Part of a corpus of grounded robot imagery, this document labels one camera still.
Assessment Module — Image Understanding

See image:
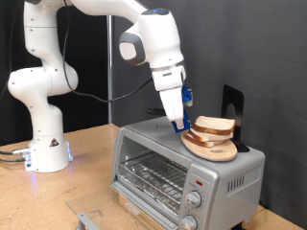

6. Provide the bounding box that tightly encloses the silver oven knob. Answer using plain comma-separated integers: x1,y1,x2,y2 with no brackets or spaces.
179,214,199,230
185,190,203,209

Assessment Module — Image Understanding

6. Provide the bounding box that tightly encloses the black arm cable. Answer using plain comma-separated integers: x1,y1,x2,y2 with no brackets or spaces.
61,0,154,104

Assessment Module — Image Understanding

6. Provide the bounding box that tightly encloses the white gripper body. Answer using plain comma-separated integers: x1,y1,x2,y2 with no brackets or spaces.
158,85,186,123

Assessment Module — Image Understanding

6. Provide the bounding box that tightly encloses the glass toaster oven door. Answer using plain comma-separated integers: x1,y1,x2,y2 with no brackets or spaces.
65,181,180,230

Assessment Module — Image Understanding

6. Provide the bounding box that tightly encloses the black metal bookend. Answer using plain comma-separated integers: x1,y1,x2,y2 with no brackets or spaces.
220,83,251,153

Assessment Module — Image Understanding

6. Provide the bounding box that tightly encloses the silver toaster oven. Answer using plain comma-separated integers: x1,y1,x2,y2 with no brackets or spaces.
109,115,267,230

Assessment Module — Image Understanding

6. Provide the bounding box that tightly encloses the wrist camera on blue mount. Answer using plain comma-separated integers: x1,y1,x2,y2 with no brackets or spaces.
181,84,194,108

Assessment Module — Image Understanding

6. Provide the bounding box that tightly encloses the spatula with blue block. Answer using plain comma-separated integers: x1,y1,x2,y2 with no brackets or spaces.
146,107,200,135

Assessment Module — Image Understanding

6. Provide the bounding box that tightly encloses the black base cable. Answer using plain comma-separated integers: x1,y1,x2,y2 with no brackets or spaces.
0,156,28,164
0,147,32,156

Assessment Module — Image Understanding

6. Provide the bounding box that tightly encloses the round wooden board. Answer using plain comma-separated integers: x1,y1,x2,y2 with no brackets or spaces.
180,127,239,163

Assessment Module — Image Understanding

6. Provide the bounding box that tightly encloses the vertical metal pole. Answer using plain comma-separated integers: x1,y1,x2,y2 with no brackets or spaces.
106,13,115,125

